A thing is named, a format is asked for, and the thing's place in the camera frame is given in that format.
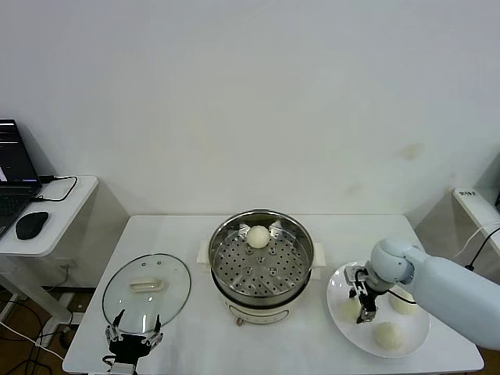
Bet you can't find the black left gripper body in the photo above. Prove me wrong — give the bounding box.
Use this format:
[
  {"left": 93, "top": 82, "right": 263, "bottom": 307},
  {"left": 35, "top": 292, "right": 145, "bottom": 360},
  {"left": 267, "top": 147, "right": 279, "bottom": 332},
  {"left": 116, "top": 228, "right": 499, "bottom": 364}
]
[{"left": 107, "top": 334, "right": 152, "bottom": 365}]

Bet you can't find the black laptop cable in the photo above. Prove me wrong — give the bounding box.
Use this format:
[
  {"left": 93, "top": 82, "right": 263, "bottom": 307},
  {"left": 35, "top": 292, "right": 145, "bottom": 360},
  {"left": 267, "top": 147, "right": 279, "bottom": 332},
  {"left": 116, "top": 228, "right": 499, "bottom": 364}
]
[{"left": 30, "top": 175, "right": 78, "bottom": 203}]

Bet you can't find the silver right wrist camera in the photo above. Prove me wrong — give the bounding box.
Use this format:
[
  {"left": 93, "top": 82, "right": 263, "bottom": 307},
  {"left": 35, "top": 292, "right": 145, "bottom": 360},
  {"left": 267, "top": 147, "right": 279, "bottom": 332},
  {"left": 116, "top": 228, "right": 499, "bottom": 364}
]
[{"left": 343, "top": 266, "right": 368, "bottom": 290}]

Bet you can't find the white floor cable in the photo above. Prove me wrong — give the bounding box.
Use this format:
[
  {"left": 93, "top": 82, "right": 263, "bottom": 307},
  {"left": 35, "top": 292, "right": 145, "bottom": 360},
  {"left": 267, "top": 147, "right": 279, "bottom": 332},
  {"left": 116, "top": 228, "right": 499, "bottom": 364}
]
[{"left": 0, "top": 320, "right": 66, "bottom": 360}]

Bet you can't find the black computer mouse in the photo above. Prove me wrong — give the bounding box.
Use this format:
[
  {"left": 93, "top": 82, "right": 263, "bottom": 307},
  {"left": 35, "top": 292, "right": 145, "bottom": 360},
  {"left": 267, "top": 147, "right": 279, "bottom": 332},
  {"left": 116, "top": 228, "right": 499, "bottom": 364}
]
[{"left": 14, "top": 210, "right": 51, "bottom": 241}]

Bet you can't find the black floor cable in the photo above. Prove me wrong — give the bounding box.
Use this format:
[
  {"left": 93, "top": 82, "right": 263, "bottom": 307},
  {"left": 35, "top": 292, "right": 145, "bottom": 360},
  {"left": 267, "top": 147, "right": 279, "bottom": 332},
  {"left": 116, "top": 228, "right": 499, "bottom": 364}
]
[{"left": 0, "top": 298, "right": 67, "bottom": 375}]

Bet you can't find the black cable with adapter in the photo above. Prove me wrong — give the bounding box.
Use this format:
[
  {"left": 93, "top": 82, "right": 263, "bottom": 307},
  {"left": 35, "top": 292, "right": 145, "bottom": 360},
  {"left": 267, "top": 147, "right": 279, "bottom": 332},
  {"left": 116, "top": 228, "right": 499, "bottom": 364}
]
[{"left": 464, "top": 228, "right": 500, "bottom": 271}]

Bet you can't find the black laptop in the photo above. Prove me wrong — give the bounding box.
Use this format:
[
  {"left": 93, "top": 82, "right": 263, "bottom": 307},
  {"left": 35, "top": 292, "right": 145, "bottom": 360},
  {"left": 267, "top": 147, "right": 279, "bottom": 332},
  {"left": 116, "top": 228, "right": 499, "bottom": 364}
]
[{"left": 0, "top": 118, "right": 43, "bottom": 239}]

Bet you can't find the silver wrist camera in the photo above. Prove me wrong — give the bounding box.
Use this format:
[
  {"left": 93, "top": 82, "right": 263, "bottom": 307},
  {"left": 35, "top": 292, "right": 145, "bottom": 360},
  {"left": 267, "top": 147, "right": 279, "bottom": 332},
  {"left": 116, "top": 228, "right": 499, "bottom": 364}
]
[
  {"left": 109, "top": 362, "right": 138, "bottom": 375},
  {"left": 343, "top": 266, "right": 368, "bottom": 290}
]

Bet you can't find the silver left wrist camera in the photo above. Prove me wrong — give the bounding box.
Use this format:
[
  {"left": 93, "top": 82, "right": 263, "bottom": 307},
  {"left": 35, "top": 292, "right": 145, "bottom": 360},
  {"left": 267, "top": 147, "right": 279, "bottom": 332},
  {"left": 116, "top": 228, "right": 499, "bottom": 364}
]
[{"left": 109, "top": 362, "right": 138, "bottom": 375}]

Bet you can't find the glass lid with cream handle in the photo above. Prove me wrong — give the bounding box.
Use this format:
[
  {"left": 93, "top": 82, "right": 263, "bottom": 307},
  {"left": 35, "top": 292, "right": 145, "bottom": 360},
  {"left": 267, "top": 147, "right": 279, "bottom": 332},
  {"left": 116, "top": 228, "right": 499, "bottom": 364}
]
[{"left": 102, "top": 252, "right": 192, "bottom": 333}]

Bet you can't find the thin white cable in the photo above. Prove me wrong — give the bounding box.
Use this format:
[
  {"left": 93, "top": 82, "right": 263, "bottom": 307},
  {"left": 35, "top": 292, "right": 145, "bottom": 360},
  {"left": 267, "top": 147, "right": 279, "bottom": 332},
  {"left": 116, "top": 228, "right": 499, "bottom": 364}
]
[{"left": 452, "top": 221, "right": 500, "bottom": 259}]

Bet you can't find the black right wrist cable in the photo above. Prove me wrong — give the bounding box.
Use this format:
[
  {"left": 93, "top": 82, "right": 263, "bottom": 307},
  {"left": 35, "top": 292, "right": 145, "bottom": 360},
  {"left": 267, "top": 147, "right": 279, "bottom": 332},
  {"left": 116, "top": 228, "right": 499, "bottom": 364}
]
[{"left": 388, "top": 287, "right": 417, "bottom": 305}]

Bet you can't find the white round plate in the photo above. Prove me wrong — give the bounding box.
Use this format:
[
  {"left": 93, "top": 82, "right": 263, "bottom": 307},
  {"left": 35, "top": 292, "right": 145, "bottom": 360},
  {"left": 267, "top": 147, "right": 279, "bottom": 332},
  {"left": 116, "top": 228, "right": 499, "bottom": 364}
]
[{"left": 326, "top": 260, "right": 431, "bottom": 359}]

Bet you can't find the steel perforated steamer basket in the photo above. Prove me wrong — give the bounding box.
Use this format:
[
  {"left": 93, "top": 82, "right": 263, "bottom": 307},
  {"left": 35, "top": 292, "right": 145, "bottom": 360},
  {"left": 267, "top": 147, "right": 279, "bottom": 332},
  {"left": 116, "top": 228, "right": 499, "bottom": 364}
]
[{"left": 195, "top": 209, "right": 326, "bottom": 300}]

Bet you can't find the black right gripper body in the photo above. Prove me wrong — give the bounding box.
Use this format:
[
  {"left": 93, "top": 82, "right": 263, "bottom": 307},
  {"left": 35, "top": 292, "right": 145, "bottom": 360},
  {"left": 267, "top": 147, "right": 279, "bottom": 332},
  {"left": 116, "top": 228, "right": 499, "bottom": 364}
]
[{"left": 355, "top": 287, "right": 380, "bottom": 313}]

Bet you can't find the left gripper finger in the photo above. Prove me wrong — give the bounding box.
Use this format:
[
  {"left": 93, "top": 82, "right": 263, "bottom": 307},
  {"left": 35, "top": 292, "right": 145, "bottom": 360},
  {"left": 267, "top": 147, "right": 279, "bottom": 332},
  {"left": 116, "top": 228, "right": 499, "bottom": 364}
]
[
  {"left": 142, "top": 314, "right": 164, "bottom": 348},
  {"left": 104, "top": 309, "right": 126, "bottom": 345}
]

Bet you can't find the white steamed baozi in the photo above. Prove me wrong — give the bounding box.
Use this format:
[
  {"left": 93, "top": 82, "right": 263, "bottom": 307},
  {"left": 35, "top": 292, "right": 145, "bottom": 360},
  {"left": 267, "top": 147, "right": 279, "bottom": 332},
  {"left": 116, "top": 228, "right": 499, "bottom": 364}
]
[
  {"left": 340, "top": 298, "right": 363, "bottom": 322},
  {"left": 245, "top": 225, "right": 270, "bottom": 250},
  {"left": 373, "top": 321, "right": 405, "bottom": 348},
  {"left": 390, "top": 293, "right": 420, "bottom": 315}
]

